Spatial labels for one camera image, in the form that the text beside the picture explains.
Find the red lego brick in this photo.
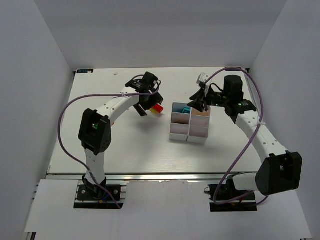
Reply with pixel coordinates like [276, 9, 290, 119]
[152, 104, 164, 114]

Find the teal curved lego brick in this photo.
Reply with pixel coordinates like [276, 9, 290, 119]
[182, 107, 191, 114]

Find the yellow lego brick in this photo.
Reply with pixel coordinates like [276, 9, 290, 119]
[149, 108, 160, 115]

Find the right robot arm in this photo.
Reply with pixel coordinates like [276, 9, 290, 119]
[188, 73, 303, 196]

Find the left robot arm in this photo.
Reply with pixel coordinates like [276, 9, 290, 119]
[78, 72, 164, 194]

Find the right white divided container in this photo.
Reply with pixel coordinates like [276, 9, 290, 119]
[187, 108, 211, 144]

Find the left blue corner label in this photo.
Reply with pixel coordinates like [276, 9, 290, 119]
[76, 69, 94, 74]

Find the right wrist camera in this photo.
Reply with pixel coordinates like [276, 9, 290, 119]
[196, 72, 209, 91]

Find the aluminium rail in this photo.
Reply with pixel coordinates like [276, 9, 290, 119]
[45, 172, 224, 182]

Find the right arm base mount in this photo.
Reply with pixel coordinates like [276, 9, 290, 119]
[203, 183, 258, 213]

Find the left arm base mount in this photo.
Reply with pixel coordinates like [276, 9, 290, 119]
[73, 182, 127, 210]

